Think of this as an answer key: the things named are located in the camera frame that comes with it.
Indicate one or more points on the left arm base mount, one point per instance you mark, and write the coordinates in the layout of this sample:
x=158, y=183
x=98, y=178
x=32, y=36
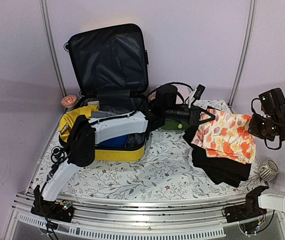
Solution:
x=61, y=211

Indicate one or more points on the floral table mat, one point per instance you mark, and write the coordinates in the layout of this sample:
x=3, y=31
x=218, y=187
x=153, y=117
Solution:
x=164, y=173

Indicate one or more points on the blue fabric pouch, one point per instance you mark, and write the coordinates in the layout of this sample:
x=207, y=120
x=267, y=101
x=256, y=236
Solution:
x=116, y=142

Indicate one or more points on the red patterned cup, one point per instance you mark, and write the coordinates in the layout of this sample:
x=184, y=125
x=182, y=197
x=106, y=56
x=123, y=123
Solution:
x=69, y=100

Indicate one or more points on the yellow Pikachu suitcase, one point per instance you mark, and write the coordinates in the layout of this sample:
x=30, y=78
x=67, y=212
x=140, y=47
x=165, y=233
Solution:
x=110, y=66

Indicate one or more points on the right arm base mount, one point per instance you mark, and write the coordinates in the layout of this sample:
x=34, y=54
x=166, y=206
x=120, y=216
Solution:
x=248, y=210

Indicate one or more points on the yellow cloth item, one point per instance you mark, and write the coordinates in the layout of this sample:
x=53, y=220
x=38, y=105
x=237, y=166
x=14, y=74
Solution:
x=68, y=120

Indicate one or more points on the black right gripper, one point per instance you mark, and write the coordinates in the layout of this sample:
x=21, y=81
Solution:
x=254, y=128

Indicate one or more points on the orange floral cloth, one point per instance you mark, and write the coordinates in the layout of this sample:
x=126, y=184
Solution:
x=227, y=137

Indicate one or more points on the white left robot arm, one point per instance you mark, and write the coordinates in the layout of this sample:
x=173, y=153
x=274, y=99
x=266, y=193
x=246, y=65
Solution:
x=87, y=133

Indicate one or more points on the green drawer box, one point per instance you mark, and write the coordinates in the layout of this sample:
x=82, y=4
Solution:
x=173, y=125

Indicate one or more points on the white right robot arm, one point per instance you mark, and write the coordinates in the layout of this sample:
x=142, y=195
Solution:
x=272, y=199

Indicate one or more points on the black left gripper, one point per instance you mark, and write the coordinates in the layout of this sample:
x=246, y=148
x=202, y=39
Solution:
x=194, y=117

